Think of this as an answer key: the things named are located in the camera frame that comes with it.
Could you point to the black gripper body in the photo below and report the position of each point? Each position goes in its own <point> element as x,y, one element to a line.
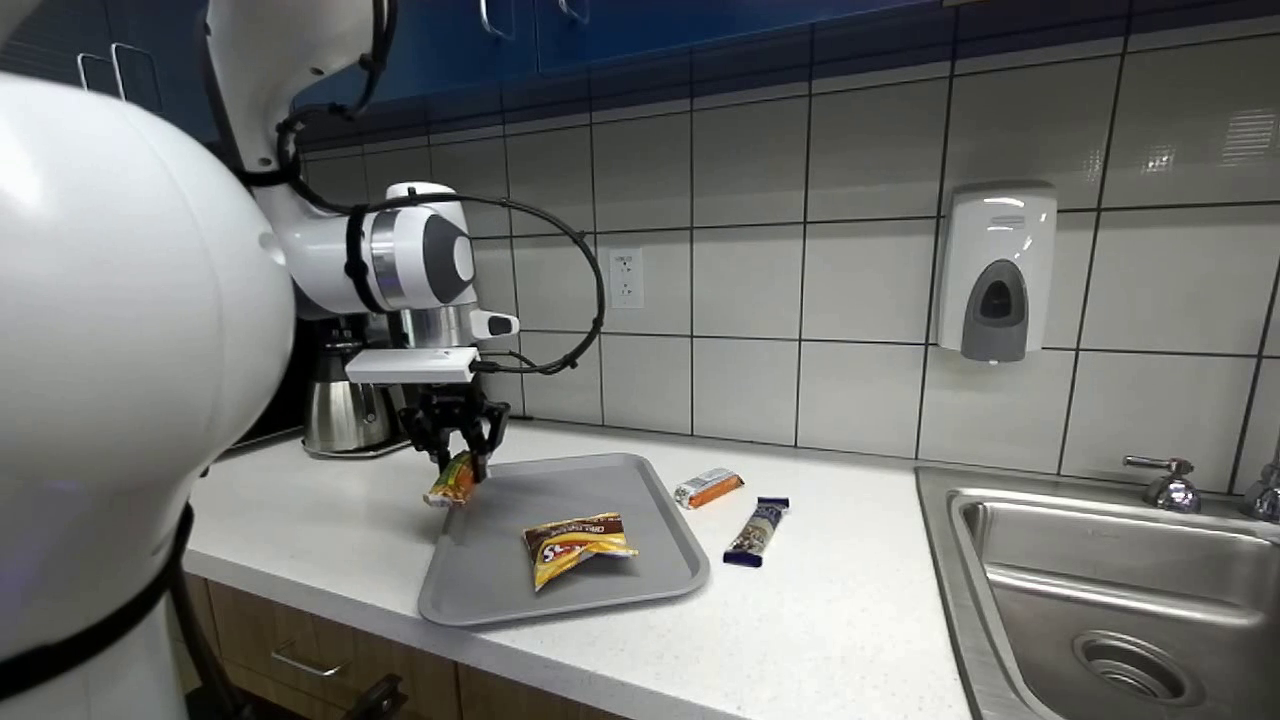
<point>445,403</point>

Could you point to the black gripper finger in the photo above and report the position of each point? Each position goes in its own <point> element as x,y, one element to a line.
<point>424,437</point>
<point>491,432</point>

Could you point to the small yellow green snack packet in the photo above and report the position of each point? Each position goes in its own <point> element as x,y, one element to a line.
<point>457,485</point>

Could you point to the small orange white snack packet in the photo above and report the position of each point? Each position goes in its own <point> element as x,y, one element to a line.
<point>707,489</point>

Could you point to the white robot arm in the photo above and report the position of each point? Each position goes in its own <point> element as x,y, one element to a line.
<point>122,335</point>

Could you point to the grey plastic tray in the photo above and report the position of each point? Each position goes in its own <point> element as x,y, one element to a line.
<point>640,560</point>

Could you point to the stainless steel coffee carafe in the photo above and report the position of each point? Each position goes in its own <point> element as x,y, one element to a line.
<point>342,404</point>

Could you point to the black coffee maker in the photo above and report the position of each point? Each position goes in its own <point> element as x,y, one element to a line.
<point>332,330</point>

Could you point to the black microwave oven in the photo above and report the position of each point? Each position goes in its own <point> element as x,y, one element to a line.
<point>284,423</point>

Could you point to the brown yellow Fritos chip bag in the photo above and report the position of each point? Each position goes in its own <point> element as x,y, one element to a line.
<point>574,550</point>

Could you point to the wooden lower cabinets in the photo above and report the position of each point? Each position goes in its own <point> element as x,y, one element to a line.
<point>265,627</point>

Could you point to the dark blue snack bar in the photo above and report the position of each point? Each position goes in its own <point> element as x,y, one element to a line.
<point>756,530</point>

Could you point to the blue upper cabinets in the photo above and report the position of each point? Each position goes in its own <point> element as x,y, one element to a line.
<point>866,24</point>

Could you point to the stainless steel sink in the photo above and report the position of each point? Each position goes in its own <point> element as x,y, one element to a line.
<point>1104,587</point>

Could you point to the chrome sink faucet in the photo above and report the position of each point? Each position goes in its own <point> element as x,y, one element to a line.
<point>1173,485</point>

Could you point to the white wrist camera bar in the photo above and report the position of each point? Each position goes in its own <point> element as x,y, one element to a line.
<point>405,366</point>

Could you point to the white wall outlet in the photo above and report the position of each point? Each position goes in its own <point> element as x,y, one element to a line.
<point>625,282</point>

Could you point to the white wall soap dispenser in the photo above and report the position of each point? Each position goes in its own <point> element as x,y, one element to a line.
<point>992,266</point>

